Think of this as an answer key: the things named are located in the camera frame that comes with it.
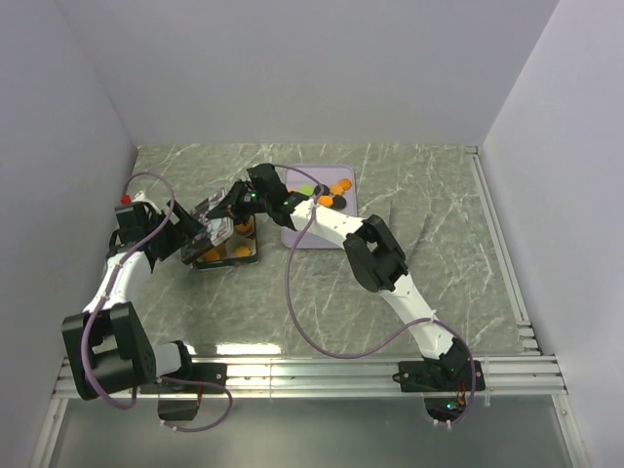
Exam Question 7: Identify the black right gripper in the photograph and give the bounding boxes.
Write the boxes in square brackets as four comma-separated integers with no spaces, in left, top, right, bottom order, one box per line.
[206,180,272,227]

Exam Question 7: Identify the orange round cookie back right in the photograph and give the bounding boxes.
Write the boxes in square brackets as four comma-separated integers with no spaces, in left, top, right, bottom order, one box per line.
[337,178,352,190]

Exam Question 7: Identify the gold tin lid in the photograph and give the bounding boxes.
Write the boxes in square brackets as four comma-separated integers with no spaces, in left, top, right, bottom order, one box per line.
[180,188,234,265]

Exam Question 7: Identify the gold cookie tin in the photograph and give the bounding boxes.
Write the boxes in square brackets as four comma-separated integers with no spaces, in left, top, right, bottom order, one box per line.
[193,216,259,271]

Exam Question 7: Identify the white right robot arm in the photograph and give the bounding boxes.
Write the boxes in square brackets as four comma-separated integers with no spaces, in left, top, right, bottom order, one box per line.
[224,163,477,389]

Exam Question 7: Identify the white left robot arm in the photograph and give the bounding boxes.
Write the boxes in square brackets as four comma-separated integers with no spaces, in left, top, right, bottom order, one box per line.
[61,195,199,410]

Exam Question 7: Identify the orange dotted round cookie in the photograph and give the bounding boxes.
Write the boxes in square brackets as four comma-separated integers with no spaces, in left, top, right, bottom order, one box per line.
[235,220,254,236]

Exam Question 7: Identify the black sandwich cookie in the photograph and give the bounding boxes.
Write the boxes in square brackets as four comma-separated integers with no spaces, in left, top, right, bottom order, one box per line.
[332,195,346,211]
[315,184,330,196]

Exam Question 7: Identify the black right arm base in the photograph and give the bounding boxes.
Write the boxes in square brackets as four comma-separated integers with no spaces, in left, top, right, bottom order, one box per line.
[392,360,486,427]

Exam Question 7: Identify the black sandwich cookie back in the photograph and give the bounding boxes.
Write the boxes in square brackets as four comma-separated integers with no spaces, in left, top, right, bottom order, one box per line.
[315,184,330,196]

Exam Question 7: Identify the black sandwich cookie right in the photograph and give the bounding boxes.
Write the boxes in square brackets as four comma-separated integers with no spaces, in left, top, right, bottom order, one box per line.
[332,195,346,211]

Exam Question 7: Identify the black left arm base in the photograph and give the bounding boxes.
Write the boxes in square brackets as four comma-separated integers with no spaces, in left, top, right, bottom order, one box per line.
[138,363,227,423]

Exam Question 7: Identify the orange fish cookie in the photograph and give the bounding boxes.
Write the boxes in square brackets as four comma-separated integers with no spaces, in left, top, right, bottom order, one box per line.
[201,249,221,262]

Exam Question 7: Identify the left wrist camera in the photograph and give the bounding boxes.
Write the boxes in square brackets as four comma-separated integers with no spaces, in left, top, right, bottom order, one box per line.
[120,190,152,206]

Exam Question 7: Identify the lilac plastic tray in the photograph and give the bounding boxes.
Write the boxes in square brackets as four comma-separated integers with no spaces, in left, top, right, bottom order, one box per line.
[281,164,358,250]

